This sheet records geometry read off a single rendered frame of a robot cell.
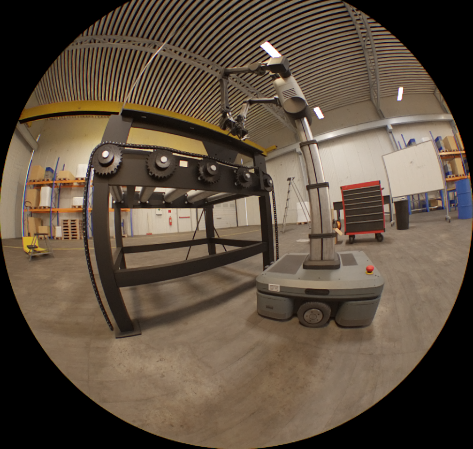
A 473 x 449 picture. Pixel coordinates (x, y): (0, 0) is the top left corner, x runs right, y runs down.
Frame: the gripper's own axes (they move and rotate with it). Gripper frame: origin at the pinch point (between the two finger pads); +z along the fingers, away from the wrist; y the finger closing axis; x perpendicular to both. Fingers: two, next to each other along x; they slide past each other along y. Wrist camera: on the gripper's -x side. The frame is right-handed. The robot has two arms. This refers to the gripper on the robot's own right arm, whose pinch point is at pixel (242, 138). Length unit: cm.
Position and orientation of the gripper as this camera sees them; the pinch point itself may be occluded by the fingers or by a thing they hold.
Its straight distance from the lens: 115.3
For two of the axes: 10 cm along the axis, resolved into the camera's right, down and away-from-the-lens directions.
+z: 0.7, 10.0, -0.6
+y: -7.3, 0.1, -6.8
